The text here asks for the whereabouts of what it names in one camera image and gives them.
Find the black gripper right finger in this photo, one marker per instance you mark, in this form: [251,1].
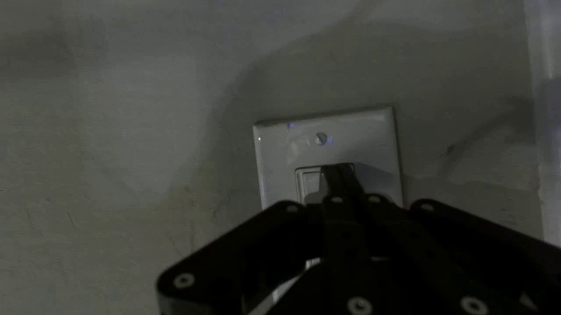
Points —
[456,264]

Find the white switch wall plate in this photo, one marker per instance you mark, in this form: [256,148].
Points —
[351,141]

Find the white door frame trim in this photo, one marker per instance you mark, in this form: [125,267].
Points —
[549,117]

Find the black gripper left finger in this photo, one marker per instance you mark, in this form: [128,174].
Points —
[246,264]

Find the white switch toggle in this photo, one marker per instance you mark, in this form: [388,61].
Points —
[309,185]

